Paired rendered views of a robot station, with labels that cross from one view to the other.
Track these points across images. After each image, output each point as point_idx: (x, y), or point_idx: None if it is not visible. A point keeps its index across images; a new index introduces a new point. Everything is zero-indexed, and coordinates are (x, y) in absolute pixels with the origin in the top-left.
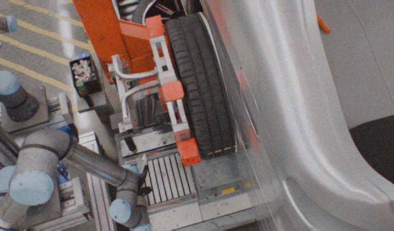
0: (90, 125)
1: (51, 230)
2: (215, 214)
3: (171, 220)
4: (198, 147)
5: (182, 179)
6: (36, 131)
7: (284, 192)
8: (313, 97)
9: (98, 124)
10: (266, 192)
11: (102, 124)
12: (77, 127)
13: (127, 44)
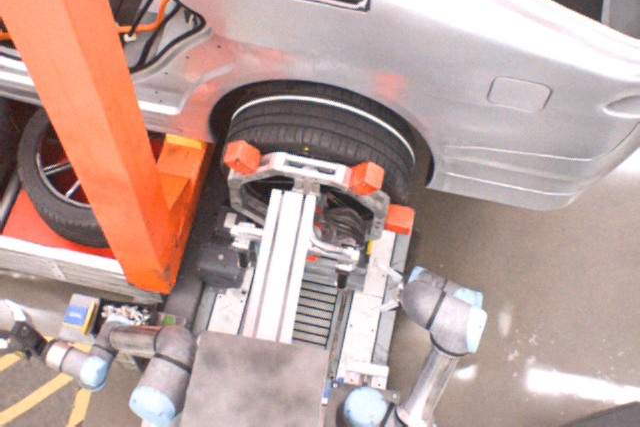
0: (132, 391)
1: None
2: (383, 279)
3: (361, 334)
4: None
5: (311, 296)
6: (416, 297)
7: (607, 116)
8: (600, 39)
9: (139, 378)
10: (553, 146)
11: (144, 371)
12: (122, 411)
13: None
